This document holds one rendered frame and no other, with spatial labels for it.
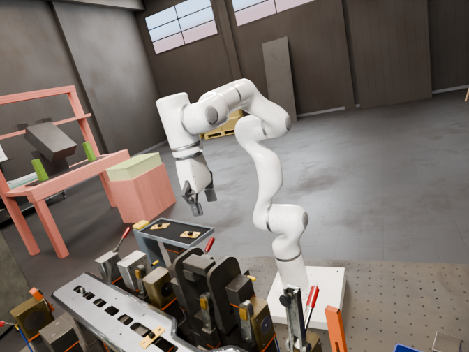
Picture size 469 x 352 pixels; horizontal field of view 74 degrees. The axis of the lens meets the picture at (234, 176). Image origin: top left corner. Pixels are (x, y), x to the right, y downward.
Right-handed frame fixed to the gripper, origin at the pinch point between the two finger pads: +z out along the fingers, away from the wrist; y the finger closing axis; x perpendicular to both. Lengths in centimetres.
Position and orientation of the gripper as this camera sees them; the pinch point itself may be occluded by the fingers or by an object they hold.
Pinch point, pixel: (204, 204)
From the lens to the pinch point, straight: 90.8
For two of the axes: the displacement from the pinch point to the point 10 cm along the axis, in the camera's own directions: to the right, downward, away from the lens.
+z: 2.6, 9.3, 2.8
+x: 9.0, -1.2, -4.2
